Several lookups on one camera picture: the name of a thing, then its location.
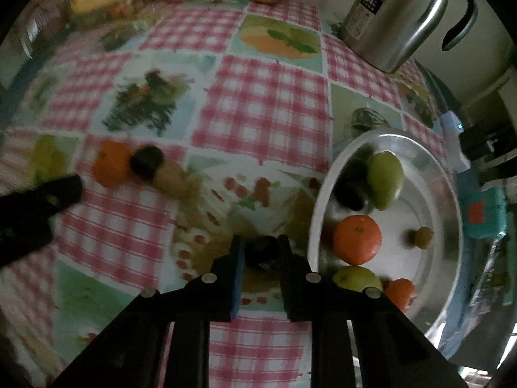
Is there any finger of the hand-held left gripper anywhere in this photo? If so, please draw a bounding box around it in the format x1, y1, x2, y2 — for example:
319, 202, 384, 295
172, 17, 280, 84
0, 216, 55, 268
0, 175, 84, 221

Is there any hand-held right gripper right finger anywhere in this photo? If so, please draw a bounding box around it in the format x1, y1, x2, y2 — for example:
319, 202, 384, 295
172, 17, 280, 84
277, 234, 467, 388

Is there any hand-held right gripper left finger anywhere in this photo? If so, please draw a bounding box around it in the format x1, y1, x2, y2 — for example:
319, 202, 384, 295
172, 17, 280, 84
52, 234, 245, 388

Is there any dark round fruit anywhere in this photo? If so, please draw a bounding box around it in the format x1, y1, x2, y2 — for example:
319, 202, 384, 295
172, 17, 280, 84
129, 145, 164, 181
334, 170, 370, 211
244, 235, 283, 271

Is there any tangerine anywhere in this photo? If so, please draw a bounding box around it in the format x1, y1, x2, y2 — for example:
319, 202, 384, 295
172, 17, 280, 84
333, 215, 383, 266
92, 141, 134, 189

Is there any green apple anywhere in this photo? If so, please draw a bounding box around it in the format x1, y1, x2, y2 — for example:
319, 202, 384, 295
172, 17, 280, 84
332, 266, 384, 294

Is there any small orange persimmon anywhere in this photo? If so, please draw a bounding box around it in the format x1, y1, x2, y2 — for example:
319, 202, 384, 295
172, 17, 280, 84
384, 278, 417, 313

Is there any small brown kiwi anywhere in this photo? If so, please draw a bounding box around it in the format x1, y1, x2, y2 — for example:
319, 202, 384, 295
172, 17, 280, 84
408, 226, 435, 250

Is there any green mango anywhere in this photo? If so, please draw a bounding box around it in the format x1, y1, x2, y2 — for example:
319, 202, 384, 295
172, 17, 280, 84
367, 151, 405, 211

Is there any silver metal plate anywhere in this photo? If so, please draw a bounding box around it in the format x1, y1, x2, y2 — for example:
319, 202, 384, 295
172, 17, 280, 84
309, 128, 463, 338

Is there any clear drinking glass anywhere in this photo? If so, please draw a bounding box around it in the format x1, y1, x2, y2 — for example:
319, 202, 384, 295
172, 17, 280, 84
18, 4, 55, 62

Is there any checkered printed tablecloth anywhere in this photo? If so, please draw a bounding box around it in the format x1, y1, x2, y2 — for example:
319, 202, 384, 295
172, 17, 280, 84
0, 0, 465, 388

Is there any clear glass bowl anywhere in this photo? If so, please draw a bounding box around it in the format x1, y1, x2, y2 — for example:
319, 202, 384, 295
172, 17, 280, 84
69, 0, 159, 26

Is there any teal box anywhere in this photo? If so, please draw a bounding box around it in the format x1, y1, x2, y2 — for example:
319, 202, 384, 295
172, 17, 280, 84
460, 188, 510, 240

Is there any white device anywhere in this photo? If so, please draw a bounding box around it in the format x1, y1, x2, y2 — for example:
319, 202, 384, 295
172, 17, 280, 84
438, 111, 471, 170

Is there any black device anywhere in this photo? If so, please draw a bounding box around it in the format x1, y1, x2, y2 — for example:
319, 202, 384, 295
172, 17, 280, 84
460, 123, 517, 163

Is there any stainless steel thermos jug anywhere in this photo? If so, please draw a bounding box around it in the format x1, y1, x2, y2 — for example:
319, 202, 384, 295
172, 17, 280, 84
337, 0, 480, 74

